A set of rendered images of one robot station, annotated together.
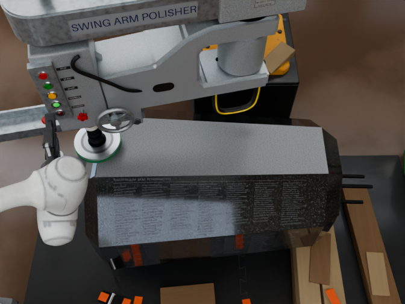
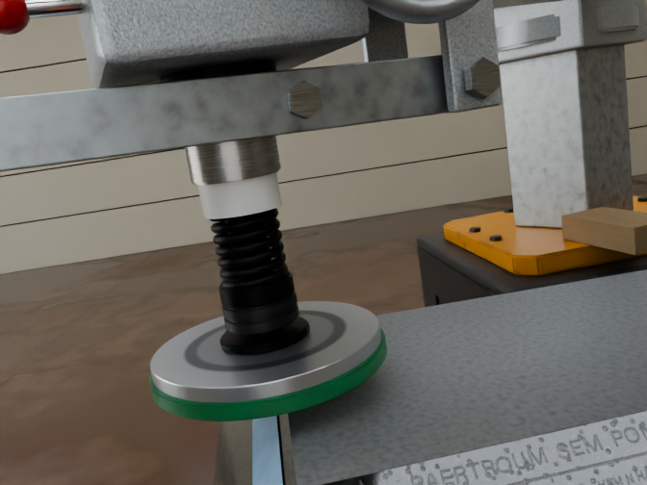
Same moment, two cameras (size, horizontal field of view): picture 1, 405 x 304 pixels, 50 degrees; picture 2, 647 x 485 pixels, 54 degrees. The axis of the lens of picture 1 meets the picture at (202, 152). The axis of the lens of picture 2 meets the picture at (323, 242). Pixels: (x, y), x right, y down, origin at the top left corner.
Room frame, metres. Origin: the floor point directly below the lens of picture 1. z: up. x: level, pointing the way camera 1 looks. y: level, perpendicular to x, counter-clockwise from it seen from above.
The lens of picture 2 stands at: (0.55, 0.48, 1.10)
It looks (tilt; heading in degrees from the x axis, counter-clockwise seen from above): 11 degrees down; 354
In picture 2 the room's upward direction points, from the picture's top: 9 degrees counter-clockwise
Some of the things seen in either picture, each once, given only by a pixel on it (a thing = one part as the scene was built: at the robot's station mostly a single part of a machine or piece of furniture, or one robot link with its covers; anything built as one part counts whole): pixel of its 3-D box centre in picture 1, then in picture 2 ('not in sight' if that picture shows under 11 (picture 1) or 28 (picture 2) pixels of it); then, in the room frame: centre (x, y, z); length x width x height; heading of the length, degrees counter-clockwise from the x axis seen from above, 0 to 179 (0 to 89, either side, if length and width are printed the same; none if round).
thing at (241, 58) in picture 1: (241, 42); not in sight; (1.27, -0.15, 1.37); 0.19 x 0.19 x 0.20
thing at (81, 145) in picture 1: (97, 140); (267, 344); (1.12, 0.49, 0.90); 0.21 x 0.21 x 0.01
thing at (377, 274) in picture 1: (377, 273); not in sight; (0.74, -1.01, 0.09); 0.25 x 0.10 x 0.01; 176
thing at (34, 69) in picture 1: (52, 92); not in sight; (1.00, 0.53, 1.40); 0.08 x 0.03 x 0.28; 103
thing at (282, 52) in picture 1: (276, 57); not in sight; (1.75, -0.42, 0.80); 0.20 x 0.10 x 0.05; 135
